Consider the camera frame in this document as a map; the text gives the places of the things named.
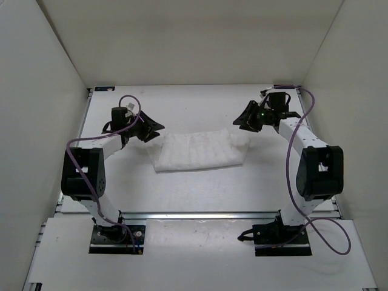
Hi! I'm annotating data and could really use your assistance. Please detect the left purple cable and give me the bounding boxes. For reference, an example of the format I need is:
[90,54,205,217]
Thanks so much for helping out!
[65,94,145,255]

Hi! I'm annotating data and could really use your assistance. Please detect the blue corner label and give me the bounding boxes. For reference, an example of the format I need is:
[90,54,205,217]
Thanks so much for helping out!
[94,86,115,92]
[273,84,295,90]

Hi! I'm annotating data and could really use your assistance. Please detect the left blue corner label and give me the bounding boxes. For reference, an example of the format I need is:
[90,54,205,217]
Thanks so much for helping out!
[94,86,115,92]

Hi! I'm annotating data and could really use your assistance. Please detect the purple cable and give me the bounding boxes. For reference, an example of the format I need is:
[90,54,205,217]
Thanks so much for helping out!
[65,94,145,255]
[274,84,352,255]

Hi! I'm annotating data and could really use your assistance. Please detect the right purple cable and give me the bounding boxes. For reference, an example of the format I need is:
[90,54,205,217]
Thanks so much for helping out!
[274,84,352,255]

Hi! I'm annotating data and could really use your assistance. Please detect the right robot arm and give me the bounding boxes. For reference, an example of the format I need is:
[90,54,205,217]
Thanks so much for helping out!
[233,92,344,244]

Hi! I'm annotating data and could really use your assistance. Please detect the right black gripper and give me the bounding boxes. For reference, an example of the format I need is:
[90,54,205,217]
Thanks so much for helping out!
[233,101,273,133]

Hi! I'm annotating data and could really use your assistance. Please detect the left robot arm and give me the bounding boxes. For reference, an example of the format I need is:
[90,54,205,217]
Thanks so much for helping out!
[61,106,165,244]

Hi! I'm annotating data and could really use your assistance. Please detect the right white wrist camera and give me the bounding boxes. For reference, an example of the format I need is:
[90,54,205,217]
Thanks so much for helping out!
[260,87,273,101]

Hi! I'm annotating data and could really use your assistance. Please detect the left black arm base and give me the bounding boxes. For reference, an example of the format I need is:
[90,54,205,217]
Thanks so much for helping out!
[89,218,146,255]

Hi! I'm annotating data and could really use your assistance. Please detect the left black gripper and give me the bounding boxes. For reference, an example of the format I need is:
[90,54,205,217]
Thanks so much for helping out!
[126,110,166,143]

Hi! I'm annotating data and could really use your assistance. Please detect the right blue corner label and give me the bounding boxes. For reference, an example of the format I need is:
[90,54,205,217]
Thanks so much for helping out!
[273,84,295,90]

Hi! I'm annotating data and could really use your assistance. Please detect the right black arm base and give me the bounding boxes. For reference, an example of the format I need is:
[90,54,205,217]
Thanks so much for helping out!
[237,211,312,257]

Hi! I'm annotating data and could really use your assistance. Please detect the aluminium front table rail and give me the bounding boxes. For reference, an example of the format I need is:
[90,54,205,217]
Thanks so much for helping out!
[54,210,304,221]

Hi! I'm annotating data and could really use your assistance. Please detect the white pleated skirt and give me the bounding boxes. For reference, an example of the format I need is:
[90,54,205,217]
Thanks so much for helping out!
[146,129,250,173]

